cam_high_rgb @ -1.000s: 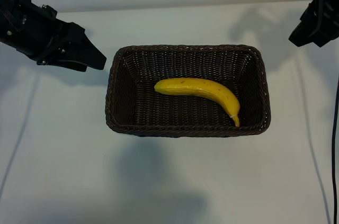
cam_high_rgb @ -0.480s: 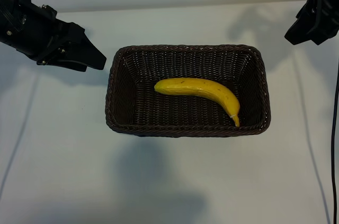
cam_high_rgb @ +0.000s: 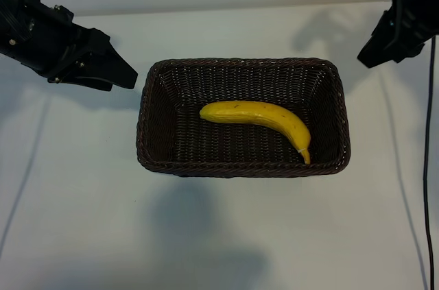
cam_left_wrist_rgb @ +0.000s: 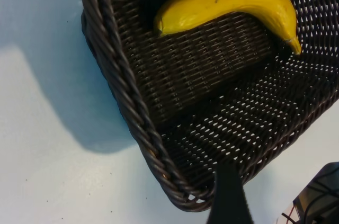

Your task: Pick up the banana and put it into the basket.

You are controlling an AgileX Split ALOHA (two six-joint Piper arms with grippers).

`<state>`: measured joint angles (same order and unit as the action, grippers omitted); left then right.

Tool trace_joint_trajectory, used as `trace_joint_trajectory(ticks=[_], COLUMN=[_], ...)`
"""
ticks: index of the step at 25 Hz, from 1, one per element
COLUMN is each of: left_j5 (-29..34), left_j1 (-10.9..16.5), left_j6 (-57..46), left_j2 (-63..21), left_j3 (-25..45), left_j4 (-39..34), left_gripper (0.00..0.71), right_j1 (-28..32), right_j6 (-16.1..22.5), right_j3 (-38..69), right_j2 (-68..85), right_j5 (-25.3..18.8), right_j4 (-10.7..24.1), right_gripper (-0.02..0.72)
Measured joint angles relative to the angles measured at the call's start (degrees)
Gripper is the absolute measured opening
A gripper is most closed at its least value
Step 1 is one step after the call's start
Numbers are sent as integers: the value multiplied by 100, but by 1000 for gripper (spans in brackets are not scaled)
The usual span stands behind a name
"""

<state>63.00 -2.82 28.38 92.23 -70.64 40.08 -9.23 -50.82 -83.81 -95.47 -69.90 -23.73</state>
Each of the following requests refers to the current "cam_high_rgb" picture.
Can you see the yellow banana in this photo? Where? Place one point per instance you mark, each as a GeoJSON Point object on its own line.
{"type": "Point", "coordinates": [254, 113]}

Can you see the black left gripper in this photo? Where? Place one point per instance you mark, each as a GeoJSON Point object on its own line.
{"type": "Point", "coordinates": [34, 34]}

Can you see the dark brown wicker basket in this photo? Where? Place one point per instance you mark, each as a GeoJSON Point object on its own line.
{"type": "Point", "coordinates": [178, 139]}

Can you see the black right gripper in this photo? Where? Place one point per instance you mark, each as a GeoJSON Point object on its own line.
{"type": "Point", "coordinates": [418, 2]}

